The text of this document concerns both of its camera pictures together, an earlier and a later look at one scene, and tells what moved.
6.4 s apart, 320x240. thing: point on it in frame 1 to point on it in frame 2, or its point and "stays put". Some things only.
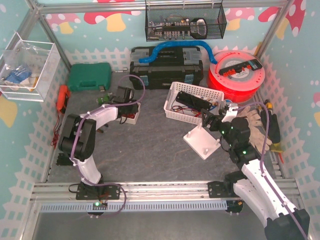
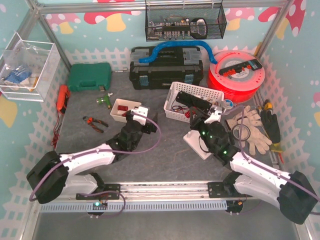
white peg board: x=201 y=142 stays put
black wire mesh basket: x=168 y=22 stays put
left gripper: x=131 y=108 to x=146 y=124
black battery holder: x=192 y=101 stays put
